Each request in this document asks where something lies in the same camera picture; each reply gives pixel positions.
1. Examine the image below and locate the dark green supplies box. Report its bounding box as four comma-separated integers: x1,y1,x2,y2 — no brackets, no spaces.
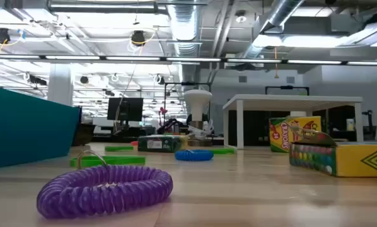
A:
137,134,186,153

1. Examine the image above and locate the blue coil bracelet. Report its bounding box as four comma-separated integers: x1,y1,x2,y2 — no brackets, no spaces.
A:
174,149,214,162

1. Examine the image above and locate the green rubber band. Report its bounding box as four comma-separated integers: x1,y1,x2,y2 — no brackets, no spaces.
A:
207,148,236,155
104,145,134,153
69,155,146,168

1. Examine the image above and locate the purple coil bracelet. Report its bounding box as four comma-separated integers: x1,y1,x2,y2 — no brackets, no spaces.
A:
36,149,174,220

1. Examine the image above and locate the teal plastic bin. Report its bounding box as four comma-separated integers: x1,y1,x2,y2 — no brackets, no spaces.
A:
0,84,81,170

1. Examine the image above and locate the large yellow green crayon box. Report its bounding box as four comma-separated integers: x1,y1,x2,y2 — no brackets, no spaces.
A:
288,125,377,178

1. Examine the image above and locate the white bulb table lamp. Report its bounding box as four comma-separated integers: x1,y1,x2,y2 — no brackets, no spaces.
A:
183,89,214,148

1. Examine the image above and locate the long ceiling light strip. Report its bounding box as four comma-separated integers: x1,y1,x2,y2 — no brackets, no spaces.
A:
0,54,377,66

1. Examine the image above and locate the black background monitor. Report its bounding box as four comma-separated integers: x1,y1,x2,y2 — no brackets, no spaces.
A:
107,97,144,122

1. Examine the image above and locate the black ceiling device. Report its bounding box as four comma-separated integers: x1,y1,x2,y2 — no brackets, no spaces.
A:
130,30,146,47
0,27,11,45

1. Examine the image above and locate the white perforated metal shelf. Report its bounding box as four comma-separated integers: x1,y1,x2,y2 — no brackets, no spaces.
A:
222,93,364,149

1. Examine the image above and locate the white building column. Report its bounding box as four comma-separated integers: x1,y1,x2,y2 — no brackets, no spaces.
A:
47,64,74,107

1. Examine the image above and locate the white lamp cable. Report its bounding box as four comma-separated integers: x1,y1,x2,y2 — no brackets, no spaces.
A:
188,119,215,140

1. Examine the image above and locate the tall black background rig frame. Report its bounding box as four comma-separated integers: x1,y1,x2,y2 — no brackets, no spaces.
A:
163,81,212,127

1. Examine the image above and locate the black aluminium table frame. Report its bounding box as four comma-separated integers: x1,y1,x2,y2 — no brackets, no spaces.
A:
92,135,271,148

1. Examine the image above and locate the wide silver ceiling duct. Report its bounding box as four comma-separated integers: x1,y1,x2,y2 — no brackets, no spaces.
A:
166,0,202,83

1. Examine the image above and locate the yellow hanging cord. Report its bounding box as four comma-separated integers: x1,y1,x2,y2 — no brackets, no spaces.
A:
272,46,280,79

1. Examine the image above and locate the low black background rig frame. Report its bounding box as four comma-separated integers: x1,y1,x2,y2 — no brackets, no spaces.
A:
265,85,310,96

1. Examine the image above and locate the slanted silver ceiling duct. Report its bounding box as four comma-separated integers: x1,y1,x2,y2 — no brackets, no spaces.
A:
243,0,305,59

